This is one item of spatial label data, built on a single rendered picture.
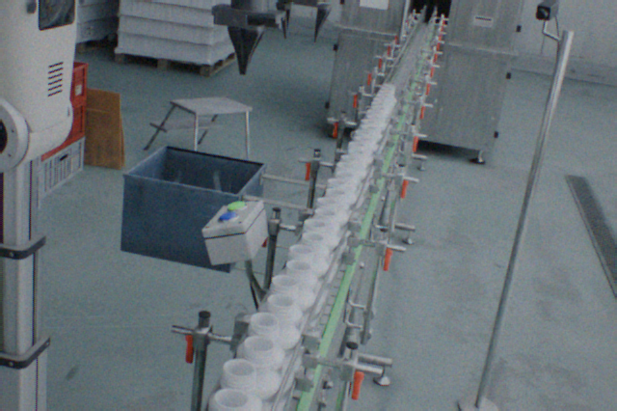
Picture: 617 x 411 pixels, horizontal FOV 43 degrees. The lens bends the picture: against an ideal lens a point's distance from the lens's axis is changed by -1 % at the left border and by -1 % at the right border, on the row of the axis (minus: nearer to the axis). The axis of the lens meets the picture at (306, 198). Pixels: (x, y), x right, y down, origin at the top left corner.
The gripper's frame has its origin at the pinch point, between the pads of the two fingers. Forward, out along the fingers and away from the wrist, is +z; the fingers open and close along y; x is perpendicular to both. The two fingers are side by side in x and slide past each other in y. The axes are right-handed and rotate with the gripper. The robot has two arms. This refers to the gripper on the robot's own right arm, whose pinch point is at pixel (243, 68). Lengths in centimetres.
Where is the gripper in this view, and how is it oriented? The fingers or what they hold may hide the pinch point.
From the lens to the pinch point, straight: 123.9
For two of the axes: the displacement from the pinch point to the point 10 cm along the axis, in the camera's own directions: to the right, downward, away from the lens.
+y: 9.9, 1.4, -0.7
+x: 1.2, -3.1, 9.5
